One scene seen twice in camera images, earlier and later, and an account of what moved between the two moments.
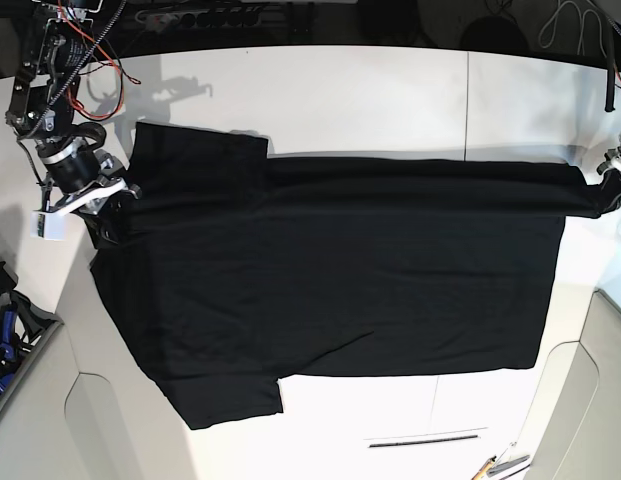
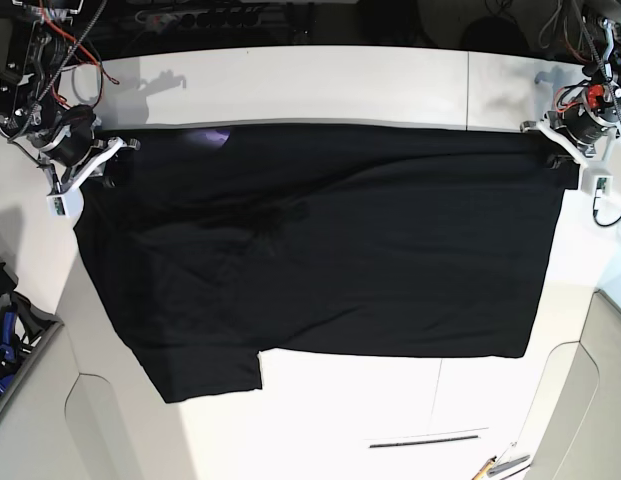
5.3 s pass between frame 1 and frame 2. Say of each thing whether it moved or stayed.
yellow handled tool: stayed
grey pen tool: stayed
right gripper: moved
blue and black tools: stayed
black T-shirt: moved
